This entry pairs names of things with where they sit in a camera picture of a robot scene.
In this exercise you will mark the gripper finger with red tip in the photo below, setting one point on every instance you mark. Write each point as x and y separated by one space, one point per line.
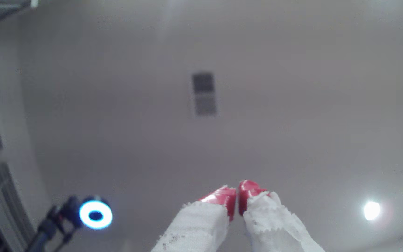
271 224
201 224

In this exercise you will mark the black tripod stand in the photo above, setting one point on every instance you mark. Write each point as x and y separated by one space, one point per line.
47 226

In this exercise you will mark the round ceiling lamp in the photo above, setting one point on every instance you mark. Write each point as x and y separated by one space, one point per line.
372 211

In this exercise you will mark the grey ceiling air vent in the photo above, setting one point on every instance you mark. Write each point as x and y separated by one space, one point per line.
204 94

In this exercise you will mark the white framed grid window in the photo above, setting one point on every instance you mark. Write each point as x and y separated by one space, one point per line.
2 203

